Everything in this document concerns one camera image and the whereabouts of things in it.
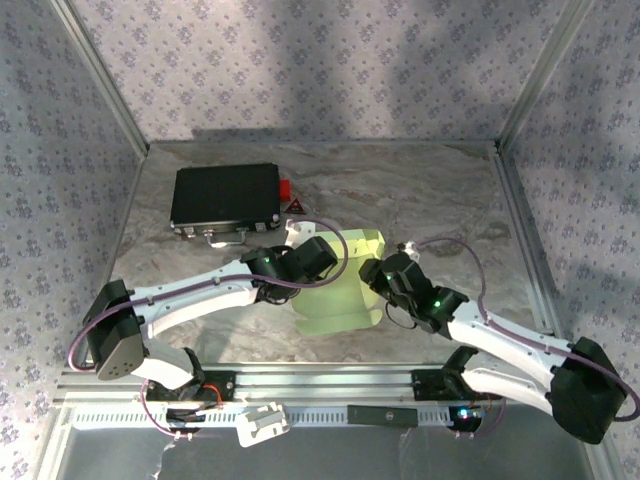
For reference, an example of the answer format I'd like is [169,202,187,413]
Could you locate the light green paper box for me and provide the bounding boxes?
[291,227,387,336]

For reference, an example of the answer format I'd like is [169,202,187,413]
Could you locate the black case with metal corners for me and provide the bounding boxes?
[168,162,283,249]

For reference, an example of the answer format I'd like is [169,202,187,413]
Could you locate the flat black rectangular device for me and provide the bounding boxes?
[346,404,419,428]

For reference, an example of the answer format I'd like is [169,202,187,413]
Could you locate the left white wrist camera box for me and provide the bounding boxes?
[283,218,315,247]

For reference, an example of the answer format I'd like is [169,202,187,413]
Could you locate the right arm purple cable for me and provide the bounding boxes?
[414,238,640,441]

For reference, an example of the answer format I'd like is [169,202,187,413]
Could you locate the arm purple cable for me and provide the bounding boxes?
[67,218,350,442]
[414,238,640,441]

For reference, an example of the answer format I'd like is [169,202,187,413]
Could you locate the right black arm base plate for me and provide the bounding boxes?
[411,368,504,402]

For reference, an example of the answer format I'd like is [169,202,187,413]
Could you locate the long aluminium frame rail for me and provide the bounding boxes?
[53,363,600,407]

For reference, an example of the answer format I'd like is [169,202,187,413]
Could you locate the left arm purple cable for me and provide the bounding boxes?
[67,218,350,442]

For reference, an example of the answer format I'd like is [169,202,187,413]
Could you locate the white slotted cable duct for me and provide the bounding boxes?
[71,404,484,430]

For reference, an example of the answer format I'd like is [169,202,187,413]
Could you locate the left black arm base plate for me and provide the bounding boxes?
[144,370,237,404]

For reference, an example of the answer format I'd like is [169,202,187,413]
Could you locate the white plastic bracket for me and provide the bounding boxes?
[235,401,292,449]

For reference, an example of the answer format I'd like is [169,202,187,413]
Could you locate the aluminium frame post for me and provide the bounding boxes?
[49,0,152,155]
[496,0,597,151]

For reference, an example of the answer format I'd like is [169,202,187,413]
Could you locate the aluminium frame leg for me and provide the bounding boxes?
[37,404,76,480]
[589,434,626,480]

